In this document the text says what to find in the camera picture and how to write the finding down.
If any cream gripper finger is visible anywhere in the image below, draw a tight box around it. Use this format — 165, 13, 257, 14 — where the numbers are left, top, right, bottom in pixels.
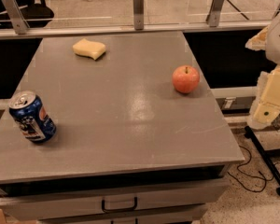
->
245, 26, 268, 51
247, 64, 280, 130

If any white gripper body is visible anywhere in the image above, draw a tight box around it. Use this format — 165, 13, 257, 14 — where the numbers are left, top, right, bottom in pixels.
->
265, 12, 280, 64

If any red apple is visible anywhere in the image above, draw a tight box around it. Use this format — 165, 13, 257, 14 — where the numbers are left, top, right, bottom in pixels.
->
172, 65, 200, 94

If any blue pepsi can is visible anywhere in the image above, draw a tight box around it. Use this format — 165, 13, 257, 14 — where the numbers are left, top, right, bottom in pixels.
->
9, 91, 56, 144

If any black stand leg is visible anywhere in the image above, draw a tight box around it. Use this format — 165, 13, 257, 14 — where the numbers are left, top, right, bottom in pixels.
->
245, 126, 280, 196

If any grey top drawer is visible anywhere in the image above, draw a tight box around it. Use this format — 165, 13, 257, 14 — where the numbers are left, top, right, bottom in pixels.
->
0, 177, 229, 220

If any grey drawer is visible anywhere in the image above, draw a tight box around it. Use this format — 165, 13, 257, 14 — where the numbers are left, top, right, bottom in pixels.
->
0, 177, 229, 220
38, 204, 207, 224

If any grey lower drawer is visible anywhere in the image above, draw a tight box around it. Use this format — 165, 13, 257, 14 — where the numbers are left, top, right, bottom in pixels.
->
38, 204, 207, 224

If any yellow sponge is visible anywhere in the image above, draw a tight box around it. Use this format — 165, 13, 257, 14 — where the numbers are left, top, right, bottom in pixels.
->
73, 38, 105, 61

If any black office chair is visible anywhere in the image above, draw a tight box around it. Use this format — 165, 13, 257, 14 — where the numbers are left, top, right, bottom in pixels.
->
0, 0, 54, 29

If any middle metal bracket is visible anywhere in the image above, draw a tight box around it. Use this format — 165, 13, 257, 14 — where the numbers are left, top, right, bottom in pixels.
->
133, 0, 144, 30

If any black drawer handle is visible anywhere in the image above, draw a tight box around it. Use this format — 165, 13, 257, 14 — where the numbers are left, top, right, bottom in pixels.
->
101, 197, 138, 214

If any grey metal rail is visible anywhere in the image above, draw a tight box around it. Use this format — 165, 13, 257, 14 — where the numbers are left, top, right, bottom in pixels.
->
0, 21, 271, 40

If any left metal bracket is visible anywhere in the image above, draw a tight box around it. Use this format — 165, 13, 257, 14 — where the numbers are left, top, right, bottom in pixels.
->
1, 0, 30, 35

